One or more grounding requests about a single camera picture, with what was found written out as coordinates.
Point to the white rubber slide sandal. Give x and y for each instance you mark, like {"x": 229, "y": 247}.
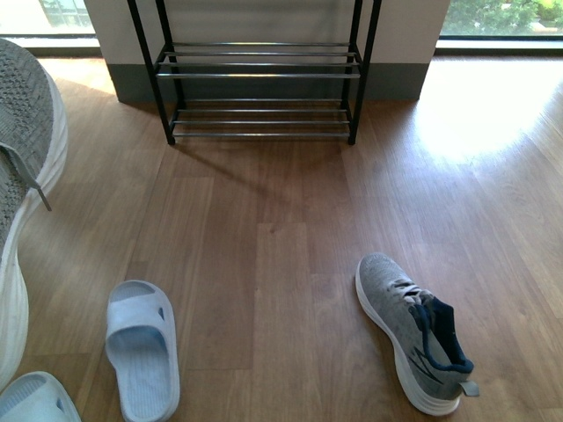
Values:
{"x": 141, "y": 345}

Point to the grey sneaker navy lining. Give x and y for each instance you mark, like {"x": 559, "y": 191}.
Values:
{"x": 34, "y": 144}
{"x": 430, "y": 363}

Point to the black metal shoe rack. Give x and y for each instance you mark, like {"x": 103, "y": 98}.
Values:
{"x": 258, "y": 89}

